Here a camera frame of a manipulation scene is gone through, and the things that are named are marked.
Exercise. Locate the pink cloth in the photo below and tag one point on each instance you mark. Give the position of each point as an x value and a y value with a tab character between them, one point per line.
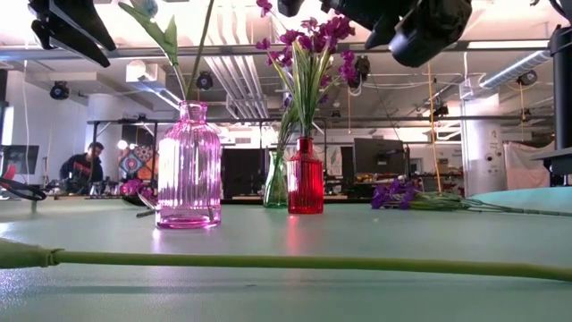
527	170

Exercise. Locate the red ribbed glass vase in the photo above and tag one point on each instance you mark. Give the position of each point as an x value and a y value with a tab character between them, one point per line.
305	183

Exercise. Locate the green glass vase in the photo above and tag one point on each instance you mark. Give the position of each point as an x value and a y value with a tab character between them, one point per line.
275	192

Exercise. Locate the purple artificial flower bunch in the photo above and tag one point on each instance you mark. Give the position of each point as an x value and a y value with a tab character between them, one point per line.
393	194
283	134

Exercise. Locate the dark small monitor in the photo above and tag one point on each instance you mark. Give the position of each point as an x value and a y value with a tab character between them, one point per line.
22	158

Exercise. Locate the grey side desk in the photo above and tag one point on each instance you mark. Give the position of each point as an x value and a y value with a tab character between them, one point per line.
558	161

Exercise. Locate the magenta artificial flower bunch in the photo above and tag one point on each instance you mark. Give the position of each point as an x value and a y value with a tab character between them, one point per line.
308	89
134	187

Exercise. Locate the person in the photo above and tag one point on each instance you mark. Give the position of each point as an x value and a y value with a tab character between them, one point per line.
82	170

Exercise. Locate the black monitor pole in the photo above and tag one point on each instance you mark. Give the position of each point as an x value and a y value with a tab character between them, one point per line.
562	89

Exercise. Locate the black ceiling lamp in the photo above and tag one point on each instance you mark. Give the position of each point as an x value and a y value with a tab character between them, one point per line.
527	78
59	90
204	81

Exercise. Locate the black background monitor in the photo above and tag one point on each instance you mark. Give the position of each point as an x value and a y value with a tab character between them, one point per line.
380	156

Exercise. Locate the white pillar with signs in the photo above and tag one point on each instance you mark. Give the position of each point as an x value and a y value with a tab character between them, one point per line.
485	156

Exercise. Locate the green table mat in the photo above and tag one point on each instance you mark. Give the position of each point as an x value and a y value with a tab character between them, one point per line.
402	241

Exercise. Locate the white plain pillar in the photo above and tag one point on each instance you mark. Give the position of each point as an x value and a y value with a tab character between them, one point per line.
105	112

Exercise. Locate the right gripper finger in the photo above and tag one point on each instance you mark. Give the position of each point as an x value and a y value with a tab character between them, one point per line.
291	6
384	36

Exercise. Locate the white artificial tulip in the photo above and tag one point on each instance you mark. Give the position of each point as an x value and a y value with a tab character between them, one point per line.
199	49
167	40
268	261

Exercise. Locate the pink ribbed glass vase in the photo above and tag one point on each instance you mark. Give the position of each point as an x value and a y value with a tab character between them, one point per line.
187	179

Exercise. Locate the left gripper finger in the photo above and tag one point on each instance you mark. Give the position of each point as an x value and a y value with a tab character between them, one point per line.
82	20
67	42

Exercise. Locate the silver ceiling duct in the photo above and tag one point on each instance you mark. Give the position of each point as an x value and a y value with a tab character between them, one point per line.
514	69

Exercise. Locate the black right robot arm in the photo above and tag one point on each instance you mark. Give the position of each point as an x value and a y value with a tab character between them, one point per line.
429	31

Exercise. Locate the colourful patterned panel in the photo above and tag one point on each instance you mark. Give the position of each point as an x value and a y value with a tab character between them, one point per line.
134	163

